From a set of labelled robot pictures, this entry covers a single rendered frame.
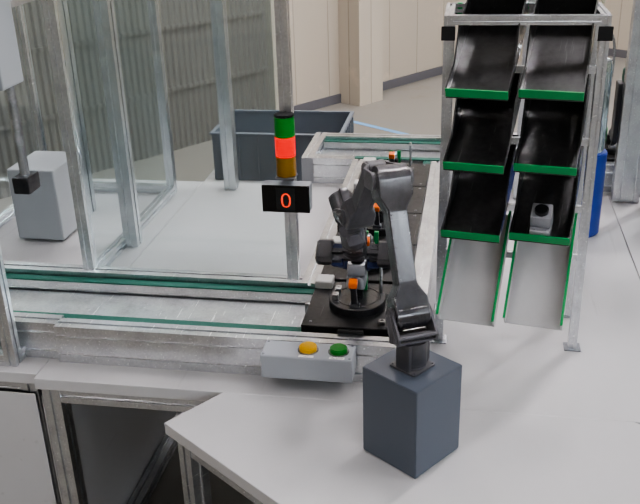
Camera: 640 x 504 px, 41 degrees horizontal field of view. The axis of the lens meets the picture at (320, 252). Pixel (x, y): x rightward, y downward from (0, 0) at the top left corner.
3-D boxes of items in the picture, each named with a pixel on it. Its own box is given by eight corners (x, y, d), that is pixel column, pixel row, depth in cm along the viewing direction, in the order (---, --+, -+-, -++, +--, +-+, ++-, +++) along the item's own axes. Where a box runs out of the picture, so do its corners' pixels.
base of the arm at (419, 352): (414, 378, 165) (414, 350, 162) (388, 365, 169) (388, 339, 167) (437, 363, 169) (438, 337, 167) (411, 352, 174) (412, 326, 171)
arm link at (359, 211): (415, 179, 165) (399, 133, 169) (374, 184, 163) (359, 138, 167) (381, 249, 190) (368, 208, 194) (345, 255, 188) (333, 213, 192)
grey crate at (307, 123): (343, 184, 397) (342, 135, 388) (212, 180, 407) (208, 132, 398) (355, 155, 435) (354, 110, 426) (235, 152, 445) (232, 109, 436)
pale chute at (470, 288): (494, 327, 197) (493, 321, 193) (438, 319, 201) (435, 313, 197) (512, 215, 206) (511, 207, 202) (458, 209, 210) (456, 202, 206)
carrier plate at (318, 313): (402, 338, 201) (402, 330, 200) (301, 332, 205) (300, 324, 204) (409, 291, 222) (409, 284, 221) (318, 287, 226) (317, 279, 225)
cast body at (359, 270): (364, 290, 207) (364, 263, 204) (346, 289, 208) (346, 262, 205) (368, 275, 215) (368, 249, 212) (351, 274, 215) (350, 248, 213)
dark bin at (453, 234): (499, 244, 190) (498, 221, 185) (441, 237, 194) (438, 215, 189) (518, 158, 207) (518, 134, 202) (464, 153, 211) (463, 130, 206)
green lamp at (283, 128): (292, 139, 208) (292, 119, 206) (272, 138, 208) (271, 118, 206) (296, 133, 212) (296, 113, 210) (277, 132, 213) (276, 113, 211)
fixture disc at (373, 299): (382, 319, 205) (382, 311, 204) (325, 316, 207) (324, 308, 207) (388, 292, 218) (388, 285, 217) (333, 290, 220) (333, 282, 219)
